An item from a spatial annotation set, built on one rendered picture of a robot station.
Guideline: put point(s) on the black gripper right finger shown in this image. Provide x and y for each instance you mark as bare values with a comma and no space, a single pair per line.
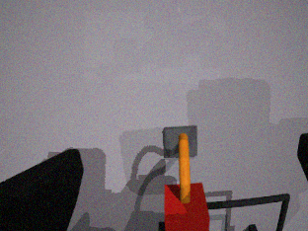
302,153

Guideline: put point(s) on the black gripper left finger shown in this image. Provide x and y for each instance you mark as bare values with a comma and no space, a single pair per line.
43,197

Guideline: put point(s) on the black cord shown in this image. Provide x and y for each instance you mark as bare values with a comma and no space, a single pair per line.
255,201

